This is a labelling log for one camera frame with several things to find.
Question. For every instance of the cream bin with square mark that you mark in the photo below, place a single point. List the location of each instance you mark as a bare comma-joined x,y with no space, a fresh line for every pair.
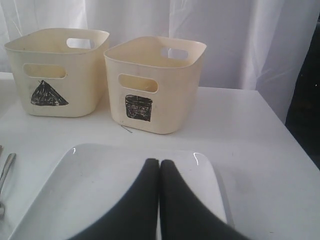
153,82

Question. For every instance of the steel fork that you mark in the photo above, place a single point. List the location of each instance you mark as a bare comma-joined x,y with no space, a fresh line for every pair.
2,208

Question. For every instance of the white backdrop curtain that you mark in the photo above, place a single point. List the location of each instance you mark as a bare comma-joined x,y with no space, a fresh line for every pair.
251,44

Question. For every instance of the white square plate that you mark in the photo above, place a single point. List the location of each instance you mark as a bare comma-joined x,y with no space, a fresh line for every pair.
91,178

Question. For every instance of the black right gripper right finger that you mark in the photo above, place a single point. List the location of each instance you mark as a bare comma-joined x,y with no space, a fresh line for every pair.
183,216

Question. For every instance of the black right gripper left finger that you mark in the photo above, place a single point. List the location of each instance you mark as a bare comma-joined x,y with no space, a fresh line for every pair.
135,215

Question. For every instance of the dark stand at right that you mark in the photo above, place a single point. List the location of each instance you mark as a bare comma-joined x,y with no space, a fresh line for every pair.
303,117

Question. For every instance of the steel spoon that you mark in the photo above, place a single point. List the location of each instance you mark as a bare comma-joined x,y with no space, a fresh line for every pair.
10,159

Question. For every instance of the cream bin with triangle mark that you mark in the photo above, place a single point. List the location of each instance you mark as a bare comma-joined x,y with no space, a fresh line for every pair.
59,72

